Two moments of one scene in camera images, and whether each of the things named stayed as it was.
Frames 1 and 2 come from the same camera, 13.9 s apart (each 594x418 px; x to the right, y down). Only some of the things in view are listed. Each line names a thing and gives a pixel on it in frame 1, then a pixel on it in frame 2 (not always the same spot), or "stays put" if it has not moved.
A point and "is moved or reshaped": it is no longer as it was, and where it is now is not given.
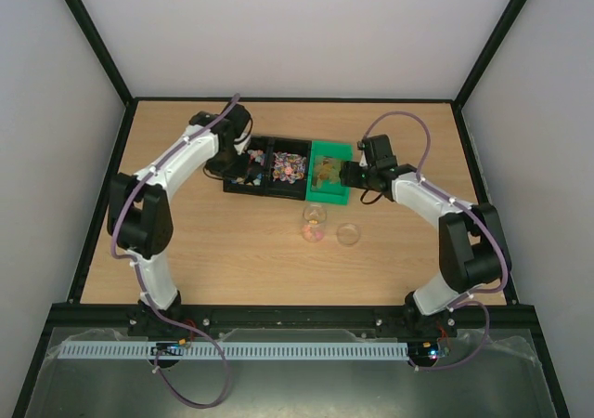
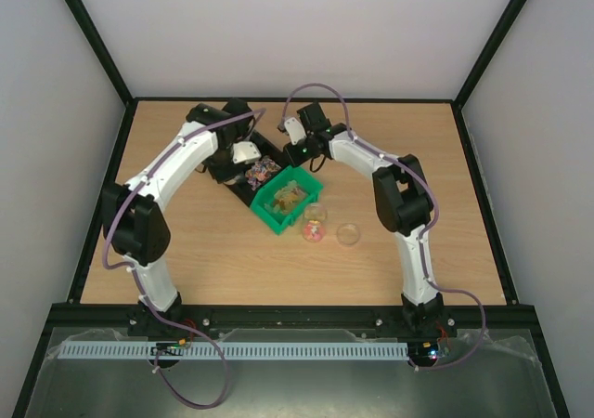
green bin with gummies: x=323 y=182 -> x=280 y=202
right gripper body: x=346 y=175 -> x=293 y=153
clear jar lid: x=348 y=234 stays put
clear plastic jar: x=314 y=222 stays put
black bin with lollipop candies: x=287 y=162 -> x=242 y=189
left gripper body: x=227 y=164 stays put
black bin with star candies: x=257 y=179 is moved or reshaped
